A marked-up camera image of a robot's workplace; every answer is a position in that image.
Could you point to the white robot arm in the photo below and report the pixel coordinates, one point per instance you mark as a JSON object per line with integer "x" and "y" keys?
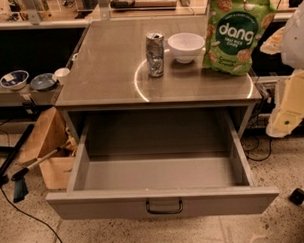
{"x": 292, "y": 45}

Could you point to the black pole on floor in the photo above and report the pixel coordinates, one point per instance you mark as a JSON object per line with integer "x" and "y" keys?
{"x": 12, "y": 151}

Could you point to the dark blue bowl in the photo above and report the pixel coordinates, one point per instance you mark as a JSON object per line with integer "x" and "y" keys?
{"x": 43, "y": 82}

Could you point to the black chair caster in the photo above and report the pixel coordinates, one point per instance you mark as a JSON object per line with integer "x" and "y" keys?
{"x": 297, "y": 196}

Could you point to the small white cup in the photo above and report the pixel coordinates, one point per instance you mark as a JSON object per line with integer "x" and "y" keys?
{"x": 61, "y": 74}

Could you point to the white bowl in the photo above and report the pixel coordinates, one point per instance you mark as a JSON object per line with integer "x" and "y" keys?
{"x": 185, "y": 47}

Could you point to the grey drawer cabinet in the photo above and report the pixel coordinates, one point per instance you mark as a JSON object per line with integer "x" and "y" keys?
{"x": 111, "y": 73}

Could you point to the brown cardboard box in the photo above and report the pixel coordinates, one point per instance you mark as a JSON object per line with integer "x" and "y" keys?
{"x": 49, "y": 132}

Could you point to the grey top drawer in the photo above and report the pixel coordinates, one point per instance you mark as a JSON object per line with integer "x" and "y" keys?
{"x": 160, "y": 163}

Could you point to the silver drink can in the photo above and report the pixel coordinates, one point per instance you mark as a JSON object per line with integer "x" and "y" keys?
{"x": 155, "y": 53}

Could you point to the green dang chips bag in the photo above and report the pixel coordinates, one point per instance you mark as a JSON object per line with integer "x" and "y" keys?
{"x": 233, "y": 31}

